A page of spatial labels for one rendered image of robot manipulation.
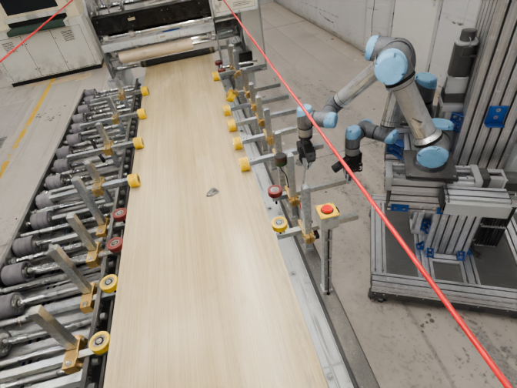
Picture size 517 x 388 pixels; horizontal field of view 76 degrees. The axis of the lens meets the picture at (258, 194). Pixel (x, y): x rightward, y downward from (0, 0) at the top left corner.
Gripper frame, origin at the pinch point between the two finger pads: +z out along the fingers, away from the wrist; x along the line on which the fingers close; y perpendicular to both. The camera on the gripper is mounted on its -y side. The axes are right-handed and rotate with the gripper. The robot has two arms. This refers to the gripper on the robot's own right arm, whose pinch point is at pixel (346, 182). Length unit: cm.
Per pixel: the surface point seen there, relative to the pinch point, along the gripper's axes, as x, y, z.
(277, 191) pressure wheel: -2.4, -41.4, -8.1
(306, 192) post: -31, -33, -28
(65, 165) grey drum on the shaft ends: 90, -180, -1
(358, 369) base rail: -92, -35, 13
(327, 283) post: -57, -34, 5
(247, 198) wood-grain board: -1, -58, -7
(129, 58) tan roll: 250, -138, -22
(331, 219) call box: -59, -33, -38
